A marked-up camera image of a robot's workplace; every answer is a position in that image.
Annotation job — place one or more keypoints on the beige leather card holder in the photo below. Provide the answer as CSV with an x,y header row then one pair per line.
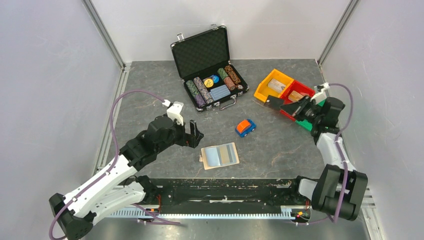
x,y
202,159

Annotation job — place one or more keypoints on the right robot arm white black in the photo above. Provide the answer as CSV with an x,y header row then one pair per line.
x,y
340,189

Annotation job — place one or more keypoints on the black card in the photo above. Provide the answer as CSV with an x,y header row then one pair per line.
x,y
274,102

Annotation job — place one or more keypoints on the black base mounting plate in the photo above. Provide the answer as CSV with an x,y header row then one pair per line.
x,y
223,195

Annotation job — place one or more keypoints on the green plastic bin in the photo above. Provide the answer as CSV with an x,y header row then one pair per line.
x,y
305,124

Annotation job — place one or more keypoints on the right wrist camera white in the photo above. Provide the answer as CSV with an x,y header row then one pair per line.
x,y
320,93

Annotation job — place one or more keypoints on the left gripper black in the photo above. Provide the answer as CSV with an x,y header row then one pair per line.
x,y
195,135

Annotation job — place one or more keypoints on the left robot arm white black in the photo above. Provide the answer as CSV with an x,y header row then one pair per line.
x,y
72,210

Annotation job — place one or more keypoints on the white card in yellow bin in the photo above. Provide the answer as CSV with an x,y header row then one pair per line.
x,y
276,85

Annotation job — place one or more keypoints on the orange card in red bin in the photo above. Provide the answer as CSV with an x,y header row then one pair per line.
x,y
295,96

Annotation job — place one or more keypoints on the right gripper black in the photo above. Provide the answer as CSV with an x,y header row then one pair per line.
x,y
297,108

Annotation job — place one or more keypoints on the orange blue toy car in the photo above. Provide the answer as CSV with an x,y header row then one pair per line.
x,y
245,127

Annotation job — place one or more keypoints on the beige gold card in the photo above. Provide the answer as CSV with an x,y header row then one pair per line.
x,y
227,154

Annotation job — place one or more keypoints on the black poker chip case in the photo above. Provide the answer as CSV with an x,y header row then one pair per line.
x,y
204,65

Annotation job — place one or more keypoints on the red plastic bin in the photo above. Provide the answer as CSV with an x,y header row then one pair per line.
x,y
295,86

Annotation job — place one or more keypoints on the yellow plastic bin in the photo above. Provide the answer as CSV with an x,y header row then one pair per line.
x,y
262,91

